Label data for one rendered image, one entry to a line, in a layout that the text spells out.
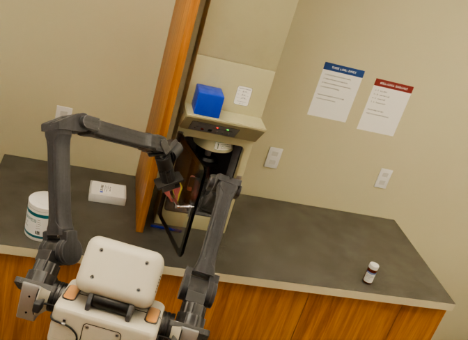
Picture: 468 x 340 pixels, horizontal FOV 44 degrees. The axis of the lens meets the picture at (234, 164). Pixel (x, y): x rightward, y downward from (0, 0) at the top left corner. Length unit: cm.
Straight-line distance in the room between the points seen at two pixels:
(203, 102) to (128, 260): 83
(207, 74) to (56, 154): 77
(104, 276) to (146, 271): 11
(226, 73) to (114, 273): 102
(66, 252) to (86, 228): 71
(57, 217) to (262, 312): 115
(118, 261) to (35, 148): 141
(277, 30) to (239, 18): 15
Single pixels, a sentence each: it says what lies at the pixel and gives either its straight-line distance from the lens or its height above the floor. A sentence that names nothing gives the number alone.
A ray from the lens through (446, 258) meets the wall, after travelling 370.
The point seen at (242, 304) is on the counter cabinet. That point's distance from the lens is 251.
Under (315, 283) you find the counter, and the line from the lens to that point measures 251.
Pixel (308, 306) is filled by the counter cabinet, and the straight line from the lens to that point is 260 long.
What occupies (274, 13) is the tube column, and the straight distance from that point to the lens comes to 225.
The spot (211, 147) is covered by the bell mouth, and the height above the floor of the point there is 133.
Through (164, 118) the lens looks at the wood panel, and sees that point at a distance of 222.
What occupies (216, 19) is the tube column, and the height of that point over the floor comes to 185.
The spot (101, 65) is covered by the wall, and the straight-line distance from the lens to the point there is 270.
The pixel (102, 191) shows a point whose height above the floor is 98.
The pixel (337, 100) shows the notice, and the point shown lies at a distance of 291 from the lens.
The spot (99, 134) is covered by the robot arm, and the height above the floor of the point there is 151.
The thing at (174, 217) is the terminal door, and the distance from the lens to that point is 233.
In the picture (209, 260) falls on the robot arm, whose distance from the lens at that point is 174.
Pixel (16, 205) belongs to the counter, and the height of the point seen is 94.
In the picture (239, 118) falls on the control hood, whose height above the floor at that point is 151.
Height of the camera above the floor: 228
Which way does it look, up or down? 24 degrees down
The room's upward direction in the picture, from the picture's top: 17 degrees clockwise
